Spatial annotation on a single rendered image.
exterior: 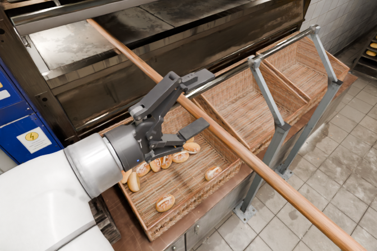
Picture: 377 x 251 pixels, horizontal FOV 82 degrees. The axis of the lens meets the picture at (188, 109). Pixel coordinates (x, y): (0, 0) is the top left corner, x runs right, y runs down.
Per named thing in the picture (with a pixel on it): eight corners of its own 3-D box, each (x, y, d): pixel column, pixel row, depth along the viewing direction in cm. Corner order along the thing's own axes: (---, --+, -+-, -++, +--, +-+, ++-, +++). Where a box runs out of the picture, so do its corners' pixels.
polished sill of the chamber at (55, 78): (46, 82, 82) (40, 73, 79) (303, -11, 161) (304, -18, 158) (50, 89, 78) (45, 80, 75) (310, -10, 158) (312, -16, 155)
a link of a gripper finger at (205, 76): (175, 85, 39) (175, 82, 38) (204, 71, 42) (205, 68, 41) (185, 93, 37) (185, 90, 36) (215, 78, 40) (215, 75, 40)
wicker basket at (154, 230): (105, 165, 119) (89, 134, 100) (186, 119, 143) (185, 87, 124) (150, 245, 92) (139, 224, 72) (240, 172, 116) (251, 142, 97)
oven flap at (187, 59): (74, 128, 94) (51, 87, 84) (300, 21, 173) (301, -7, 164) (77, 132, 90) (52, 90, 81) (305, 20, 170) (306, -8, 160)
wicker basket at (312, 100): (246, 82, 172) (254, 51, 152) (287, 58, 197) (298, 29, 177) (302, 117, 145) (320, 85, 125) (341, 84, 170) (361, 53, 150)
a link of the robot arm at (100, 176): (79, 167, 39) (109, 150, 42) (99, 208, 34) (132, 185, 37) (57, 137, 33) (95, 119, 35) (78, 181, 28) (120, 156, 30)
